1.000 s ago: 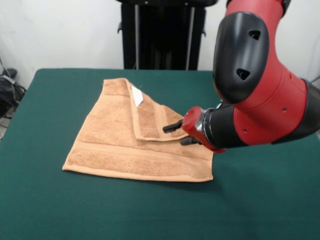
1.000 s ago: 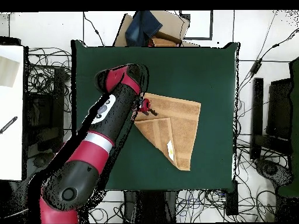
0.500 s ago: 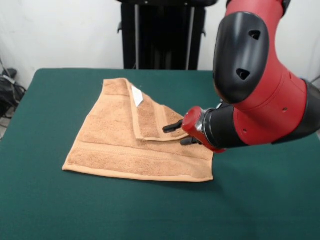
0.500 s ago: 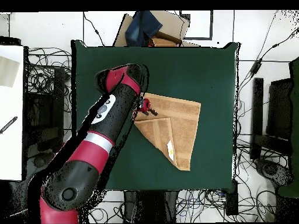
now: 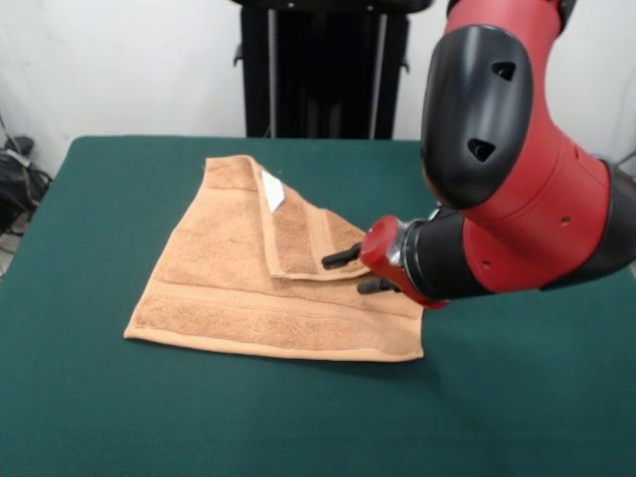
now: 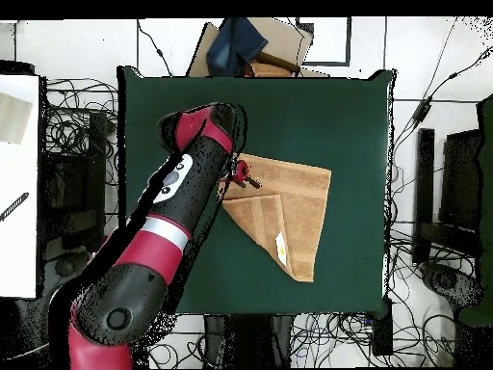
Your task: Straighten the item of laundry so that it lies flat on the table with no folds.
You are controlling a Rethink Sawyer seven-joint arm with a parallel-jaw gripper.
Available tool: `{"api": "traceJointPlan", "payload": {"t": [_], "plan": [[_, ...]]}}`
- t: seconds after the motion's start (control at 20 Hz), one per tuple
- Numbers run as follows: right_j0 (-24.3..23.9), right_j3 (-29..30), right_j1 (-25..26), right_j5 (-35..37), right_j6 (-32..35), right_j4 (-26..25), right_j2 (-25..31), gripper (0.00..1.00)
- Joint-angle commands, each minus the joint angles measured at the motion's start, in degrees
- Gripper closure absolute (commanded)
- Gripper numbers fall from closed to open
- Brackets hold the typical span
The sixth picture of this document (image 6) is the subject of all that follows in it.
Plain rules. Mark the black flat panel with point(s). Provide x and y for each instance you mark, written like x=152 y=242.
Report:
x=460 y=181

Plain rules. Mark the dark green table cloth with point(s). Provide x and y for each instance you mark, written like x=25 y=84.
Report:
x=327 y=115

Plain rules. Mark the tan terry towel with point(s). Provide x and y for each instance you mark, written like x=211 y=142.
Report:
x=300 y=216

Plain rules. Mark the folded orange-brown cloth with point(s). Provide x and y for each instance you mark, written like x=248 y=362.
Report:
x=269 y=70

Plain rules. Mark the beige paper sheet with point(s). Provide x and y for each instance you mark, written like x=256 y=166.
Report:
x=13 y=115

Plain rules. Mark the black power strip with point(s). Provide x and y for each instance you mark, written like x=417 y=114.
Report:
x=382 y=331

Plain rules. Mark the brown cardboard box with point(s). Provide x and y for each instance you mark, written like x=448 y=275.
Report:
x=283 y=38

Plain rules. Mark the black equipment rack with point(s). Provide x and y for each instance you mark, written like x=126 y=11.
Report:
x=63 y=192

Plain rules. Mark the black striped tool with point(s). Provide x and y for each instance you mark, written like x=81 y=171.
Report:
x=15 y=205

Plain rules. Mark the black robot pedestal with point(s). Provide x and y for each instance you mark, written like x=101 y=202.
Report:
x=250 y=339

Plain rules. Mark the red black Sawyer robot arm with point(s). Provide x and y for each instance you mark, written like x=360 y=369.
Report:
x=181 y=216

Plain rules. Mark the white desk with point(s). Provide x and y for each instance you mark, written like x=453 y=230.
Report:
x=19 y=250

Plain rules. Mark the blue denim jeans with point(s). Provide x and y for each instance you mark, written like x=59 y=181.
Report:
x=231 y=46

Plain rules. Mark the black upright bar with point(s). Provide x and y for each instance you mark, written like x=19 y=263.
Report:
x=423 y=192

